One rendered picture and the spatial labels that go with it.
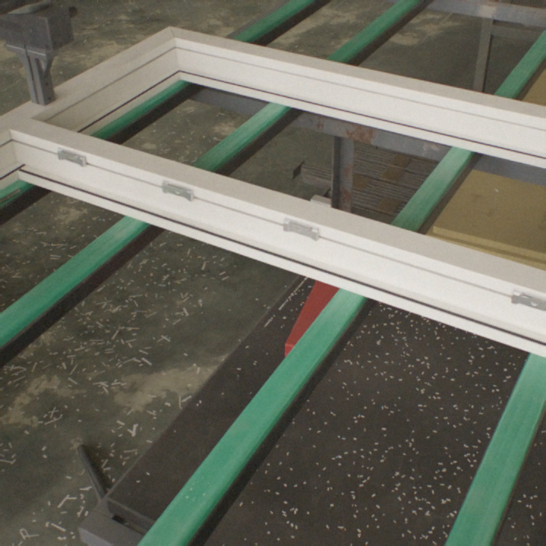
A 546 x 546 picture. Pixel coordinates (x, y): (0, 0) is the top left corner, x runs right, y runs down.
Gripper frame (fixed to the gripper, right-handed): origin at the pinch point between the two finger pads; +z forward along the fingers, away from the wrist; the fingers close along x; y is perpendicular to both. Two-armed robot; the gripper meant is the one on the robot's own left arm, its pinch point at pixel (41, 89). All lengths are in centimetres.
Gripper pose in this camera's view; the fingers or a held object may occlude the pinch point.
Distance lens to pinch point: 136.0
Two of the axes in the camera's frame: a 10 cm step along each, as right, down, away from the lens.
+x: -8.7, -2.9, 4.0
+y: 5.0, -5.2, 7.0
